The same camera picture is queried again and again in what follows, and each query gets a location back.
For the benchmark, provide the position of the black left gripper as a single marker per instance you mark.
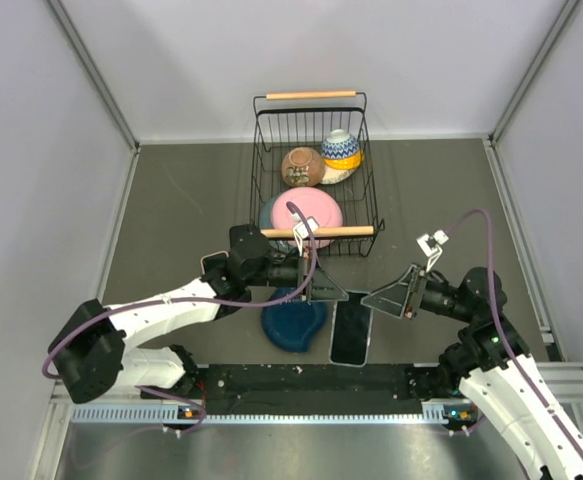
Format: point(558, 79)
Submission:
point(322, 287)

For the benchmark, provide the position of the blue white patterned bowl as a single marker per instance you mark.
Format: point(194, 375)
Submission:
point(339, 144)

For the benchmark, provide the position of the slotted cable duct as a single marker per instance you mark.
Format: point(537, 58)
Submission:
point(174, 414)

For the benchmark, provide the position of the aluminium front rail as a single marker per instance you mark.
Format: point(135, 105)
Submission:
point(321, 385)

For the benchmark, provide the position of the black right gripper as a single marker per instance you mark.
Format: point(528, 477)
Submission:
point(400, 298)

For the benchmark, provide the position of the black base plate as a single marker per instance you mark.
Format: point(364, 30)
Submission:
point(316, 382)

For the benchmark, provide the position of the pink plate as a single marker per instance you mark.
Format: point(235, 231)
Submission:
point(307, 212)

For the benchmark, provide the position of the pink phone case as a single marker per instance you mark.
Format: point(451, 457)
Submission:
point(212, 261)

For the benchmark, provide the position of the yellow bowl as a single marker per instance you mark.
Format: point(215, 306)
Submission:
point(346, 163)

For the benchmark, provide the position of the far wooden basket handle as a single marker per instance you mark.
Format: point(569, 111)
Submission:
point(282, 96)

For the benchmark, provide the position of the blue shell-shaped dish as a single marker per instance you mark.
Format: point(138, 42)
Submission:
point(292, 326)

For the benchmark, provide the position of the black wire basket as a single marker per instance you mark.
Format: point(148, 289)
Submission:
point(313, 148)

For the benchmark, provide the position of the grey-teal plate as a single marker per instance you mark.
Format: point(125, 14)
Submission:
point(265, 223)

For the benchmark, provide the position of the clear phone case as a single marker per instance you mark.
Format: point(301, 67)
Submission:
point(351, 327)

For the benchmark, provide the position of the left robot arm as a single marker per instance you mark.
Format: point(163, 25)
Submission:
point(101, 348)

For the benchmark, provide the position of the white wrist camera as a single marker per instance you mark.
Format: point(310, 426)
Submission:
point(431, 246)
point(302, 231)

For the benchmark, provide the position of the brown ceramic bowl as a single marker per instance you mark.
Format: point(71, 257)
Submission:
point(302, 167)

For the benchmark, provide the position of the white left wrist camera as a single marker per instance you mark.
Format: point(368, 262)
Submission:
point(302, 231)

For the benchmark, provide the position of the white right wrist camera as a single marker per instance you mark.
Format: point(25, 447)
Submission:
point(431, 246)

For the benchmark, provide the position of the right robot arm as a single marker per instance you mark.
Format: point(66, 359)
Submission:
point(490, 365)

